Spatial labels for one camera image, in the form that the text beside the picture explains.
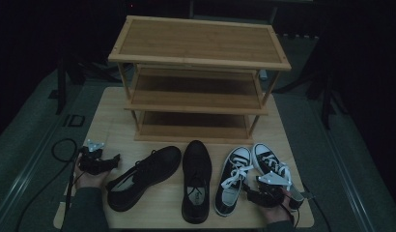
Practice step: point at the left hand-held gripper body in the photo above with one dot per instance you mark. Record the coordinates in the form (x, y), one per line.
(91, 161)

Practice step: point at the black white canvas sneaker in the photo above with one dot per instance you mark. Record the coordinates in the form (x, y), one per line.
(233, 193)
(267, 158)

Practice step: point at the wooden three-tier shoe rack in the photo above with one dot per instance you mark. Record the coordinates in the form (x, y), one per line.
(199, 42)

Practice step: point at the black leather shoe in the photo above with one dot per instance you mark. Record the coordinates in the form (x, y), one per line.
(154, 169)
(196, 161)

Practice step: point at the black metal stand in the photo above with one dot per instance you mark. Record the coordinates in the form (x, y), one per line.
(326, 100)
(61, 87)

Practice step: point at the person's right hand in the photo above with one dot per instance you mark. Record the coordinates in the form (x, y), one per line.
(276, 214)

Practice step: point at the person's left hand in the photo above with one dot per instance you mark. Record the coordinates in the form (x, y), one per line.
(86, 181)

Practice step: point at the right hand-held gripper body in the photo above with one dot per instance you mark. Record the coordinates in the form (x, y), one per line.
(270, 193)

